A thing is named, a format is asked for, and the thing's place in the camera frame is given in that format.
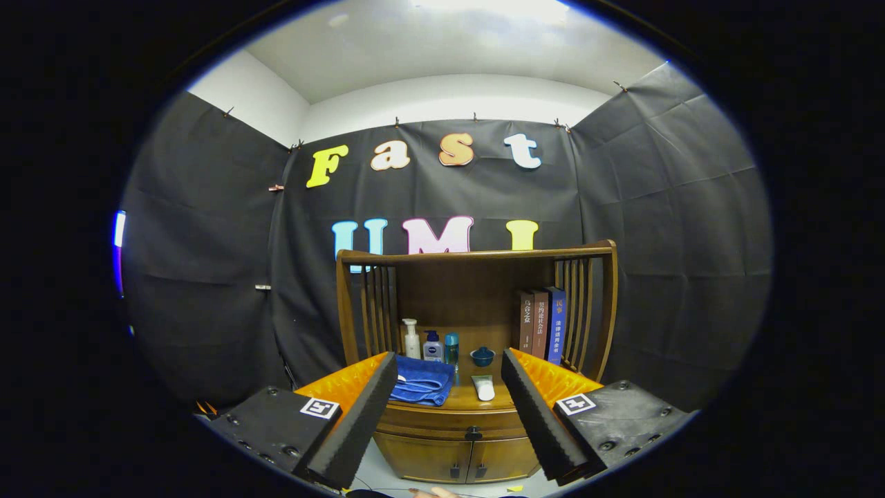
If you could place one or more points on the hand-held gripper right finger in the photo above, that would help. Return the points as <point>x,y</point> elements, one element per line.
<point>539,422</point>

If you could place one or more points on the reddish brown book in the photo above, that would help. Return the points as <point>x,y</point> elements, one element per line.
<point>541,324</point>

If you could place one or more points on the dark brown book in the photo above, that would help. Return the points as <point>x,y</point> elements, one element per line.
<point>526,321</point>

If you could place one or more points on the white lotion bottle blue cap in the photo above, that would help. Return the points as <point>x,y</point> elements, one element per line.
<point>433,349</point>

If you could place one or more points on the wooden drawer with black knob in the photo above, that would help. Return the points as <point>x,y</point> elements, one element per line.
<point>442,422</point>

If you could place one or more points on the wooden cabinet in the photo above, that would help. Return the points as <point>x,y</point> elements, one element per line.
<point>470,290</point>

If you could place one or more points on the white pump bottle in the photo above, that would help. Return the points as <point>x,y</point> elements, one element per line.
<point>412,342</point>

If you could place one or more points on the wooden cabinet door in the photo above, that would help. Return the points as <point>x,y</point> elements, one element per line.
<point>425,458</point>
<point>505,460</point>

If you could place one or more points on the dark teal lidded cup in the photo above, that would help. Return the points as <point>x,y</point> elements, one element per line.
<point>482,357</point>

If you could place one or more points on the wooden countertop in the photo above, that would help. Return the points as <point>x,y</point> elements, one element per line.
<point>463,402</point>

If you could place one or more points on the blue book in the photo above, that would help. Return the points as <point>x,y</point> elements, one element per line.
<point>557,325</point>

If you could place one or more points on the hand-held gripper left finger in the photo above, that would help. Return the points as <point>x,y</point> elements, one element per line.
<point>363,425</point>

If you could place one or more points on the white tube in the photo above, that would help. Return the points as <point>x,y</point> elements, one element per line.
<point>484,389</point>

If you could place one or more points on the black backdrop cloth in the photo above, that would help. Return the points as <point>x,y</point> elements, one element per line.
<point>207,242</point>

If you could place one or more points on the slim teal bottle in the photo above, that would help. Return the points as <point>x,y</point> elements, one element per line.
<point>451,349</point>

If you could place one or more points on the blue folded towel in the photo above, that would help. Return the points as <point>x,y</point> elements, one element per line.
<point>422,382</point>

